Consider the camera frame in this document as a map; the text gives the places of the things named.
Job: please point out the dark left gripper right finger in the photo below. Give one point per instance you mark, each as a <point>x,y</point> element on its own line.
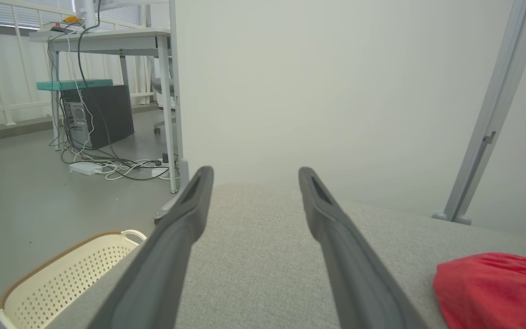
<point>356,274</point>

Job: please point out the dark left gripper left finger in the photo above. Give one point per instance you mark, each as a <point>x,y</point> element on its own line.
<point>162,265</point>

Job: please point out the red shorts white stripe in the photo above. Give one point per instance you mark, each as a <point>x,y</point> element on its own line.
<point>496,292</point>

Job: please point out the grey metal caster leg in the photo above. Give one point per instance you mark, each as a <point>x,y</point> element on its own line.
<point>168,209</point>

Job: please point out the white power strip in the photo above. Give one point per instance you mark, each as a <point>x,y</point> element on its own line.
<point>160,172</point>

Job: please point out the cream perforated laundry basket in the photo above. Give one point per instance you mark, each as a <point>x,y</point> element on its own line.
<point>62,283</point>

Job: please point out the white power adapter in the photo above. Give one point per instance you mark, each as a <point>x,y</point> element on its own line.
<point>85,168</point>

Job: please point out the black computer tower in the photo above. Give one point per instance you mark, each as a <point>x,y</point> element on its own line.
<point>107,114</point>

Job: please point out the grey office chair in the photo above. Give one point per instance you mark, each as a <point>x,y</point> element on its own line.
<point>161,87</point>

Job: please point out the teal flat box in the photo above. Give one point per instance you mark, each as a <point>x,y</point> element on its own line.
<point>73,84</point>

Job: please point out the white office desk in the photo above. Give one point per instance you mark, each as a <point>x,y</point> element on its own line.
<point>107,37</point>

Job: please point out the white monitor stand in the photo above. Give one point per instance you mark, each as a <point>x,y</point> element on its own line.
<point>88,13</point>

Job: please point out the white window blinds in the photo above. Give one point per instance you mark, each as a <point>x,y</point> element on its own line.
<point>25,16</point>

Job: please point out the grey cylinder post foot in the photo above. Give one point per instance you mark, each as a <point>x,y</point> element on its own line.
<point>462,220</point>
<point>441,216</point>

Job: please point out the pale partition end post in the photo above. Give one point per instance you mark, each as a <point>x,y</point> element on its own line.
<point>175,91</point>

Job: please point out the grey metal partition post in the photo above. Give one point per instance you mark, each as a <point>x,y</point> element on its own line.
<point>496,105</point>

